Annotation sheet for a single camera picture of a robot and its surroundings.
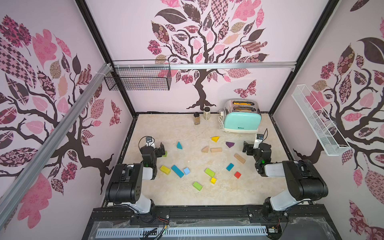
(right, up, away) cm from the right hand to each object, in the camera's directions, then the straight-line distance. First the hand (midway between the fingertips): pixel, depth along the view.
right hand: (251, 143), depth 95 cm
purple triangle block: (-13, -2, +6) cm, 14 cm away
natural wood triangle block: (-30, -5, +3) cm, 31 cm away
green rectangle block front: (-35, -23, -12) cm, 44 cm away
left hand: (-64, -2, -1) cm, 64 cm away
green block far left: (-57, -8, +2) cm, 57 cm away
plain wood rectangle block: (-22, -5, +4) cm, 23 cm away
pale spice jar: (-28, +21, +16) cm, 38 cm away
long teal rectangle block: (-48, -17, -5) cm, 51 cm away
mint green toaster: (-6, +18, 0) cm, 19 cm away
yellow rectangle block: (-55, -15, -7) cm, 58 cm away
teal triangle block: (-48, -3, +5) cm, 48 cm away
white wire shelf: (+31, +6, -21) cm, 38 cm away
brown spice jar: (-35, +16, +13) cm, 41 cm away
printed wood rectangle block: (-7, -11, -1) cm, 13 cm away
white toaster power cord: (-18, +16, +10) cm, 26 cm away
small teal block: (-15, -14, -4) cm, 21 cm away
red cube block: (-11, -18, -8) cm, 23 cm away
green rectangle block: (-28, -17, -7) cm, 33 cm away
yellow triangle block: (-22, +2, +8) cm, 24 cm away
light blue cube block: (-42, -16, -7) cm, 45 cm away
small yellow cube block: (-26, -20, -12) cm, 35 cm away
